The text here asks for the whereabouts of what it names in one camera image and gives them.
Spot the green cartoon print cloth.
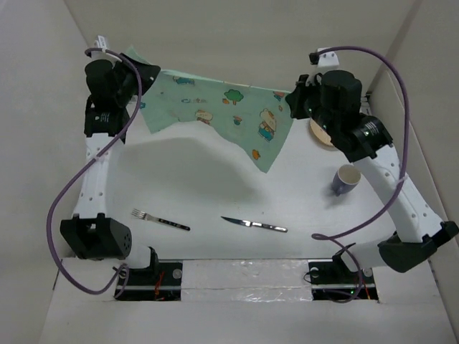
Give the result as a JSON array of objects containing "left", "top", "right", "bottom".
[{"left": 123, "top": 44, "right": 295, "bottom": 175}]

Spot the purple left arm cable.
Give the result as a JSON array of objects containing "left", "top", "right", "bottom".
[{"left": 46, "top": 48, "right": 144, "bottom": 297}]

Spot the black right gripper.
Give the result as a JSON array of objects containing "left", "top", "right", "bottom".
[{"left": 289, "top": 72, "right": 339, "bottom": 135}]

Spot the fork with black handle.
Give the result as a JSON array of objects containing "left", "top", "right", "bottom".
[{"left": 131, "top": 209, "right": 191, "bottom": 231}]

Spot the purple mug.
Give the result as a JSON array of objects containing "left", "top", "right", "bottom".
[{"left": 331, "top": 164, "right": 361, "bottom": 196}]

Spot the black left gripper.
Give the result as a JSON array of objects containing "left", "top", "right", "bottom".
[{"left": 112, "top": 54, "right": 158, "bottom": 106}]

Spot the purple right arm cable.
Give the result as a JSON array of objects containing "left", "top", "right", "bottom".
[{"left": 308, "top": 45, "right": 412, "bottom": 302}]

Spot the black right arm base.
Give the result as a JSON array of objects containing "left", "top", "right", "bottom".
[{"left": 303, "top": 259, "right": 379, "bottom": 303}]

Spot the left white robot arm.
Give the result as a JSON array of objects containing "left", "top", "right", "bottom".
[{"left": 60, "top": 54, "right": 161, "bottom": 260}]

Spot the round bird pattern plate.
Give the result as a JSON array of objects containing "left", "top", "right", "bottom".
[{"left": 309, "top": 119, "right": 336, "bottom": 150}]

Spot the knife with patterned handle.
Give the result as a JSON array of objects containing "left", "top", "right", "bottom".
[{"left": 221, "top": 216, "right": 288, "bottom": 233}]

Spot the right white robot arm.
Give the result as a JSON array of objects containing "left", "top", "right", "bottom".
[{"left": 285, "top": 70, "right": 458, "bottom": 282}]

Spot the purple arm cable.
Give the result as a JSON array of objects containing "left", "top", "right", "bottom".
[
  {"left": 308, "top": 45, "right": 412, "bottom": 302},
  {"left": 46, "top": 48, "right": 144, "bottom": 297}
]

